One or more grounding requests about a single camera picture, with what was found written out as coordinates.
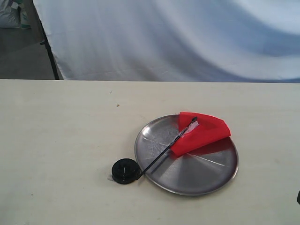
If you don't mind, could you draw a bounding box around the red white flag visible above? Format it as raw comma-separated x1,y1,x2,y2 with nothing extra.
137,112,231,179

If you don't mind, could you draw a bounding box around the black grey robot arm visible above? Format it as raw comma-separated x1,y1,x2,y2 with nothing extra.
297,191,300,205

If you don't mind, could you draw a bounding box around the round black flag base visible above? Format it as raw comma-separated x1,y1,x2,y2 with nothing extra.
112,158,141,185

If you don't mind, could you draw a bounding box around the round steel plate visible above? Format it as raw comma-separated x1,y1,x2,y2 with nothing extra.
135,114,239,196

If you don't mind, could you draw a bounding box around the white backdrop cloth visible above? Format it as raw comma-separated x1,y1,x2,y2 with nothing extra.
34,0,300,83

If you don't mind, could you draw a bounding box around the black backdrop stand pole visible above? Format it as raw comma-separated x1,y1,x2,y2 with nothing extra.
35,8,60,80

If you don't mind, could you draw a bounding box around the white sack in background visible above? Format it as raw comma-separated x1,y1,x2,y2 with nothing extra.
0,0,31,30

